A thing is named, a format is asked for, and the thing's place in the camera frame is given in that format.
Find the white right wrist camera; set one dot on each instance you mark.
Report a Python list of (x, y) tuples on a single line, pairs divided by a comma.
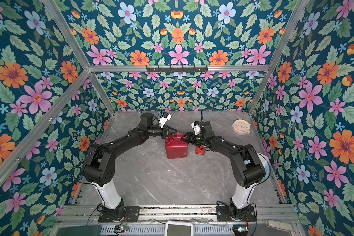
[(196, 128)]

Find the white tissue paper piece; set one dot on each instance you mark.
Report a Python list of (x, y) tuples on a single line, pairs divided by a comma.
[(267, 168)]

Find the white power strip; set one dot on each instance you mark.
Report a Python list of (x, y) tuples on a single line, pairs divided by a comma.
[(278, 225)]

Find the dark green pad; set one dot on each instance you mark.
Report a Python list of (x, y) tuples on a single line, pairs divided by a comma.
[(94, 230)]

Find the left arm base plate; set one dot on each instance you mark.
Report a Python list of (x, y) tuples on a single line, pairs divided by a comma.
[(120, 214)]

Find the maroon wrapping paper sheet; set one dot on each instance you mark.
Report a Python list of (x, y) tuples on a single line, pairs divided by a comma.
[(176, 147)]

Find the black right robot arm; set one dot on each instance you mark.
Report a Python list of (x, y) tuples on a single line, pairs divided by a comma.
[(248, 166)]

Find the black hook rail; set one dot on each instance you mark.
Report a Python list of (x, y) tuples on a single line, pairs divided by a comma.
[(172, 69)]

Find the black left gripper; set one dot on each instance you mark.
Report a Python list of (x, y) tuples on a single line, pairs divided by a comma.
[(164, 132)]

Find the white screen device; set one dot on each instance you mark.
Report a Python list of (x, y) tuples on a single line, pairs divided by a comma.
[(178, 228)]

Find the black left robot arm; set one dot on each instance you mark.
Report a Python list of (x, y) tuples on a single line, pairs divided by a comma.
[(100, 163)]

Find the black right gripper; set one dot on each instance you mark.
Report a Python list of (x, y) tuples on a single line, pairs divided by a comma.
[(191, 135)]

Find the red tape dispenser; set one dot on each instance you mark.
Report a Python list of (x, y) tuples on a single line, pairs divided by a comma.
[(200, 150)]

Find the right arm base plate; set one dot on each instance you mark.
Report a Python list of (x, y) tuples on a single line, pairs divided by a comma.
[(225, 213)]

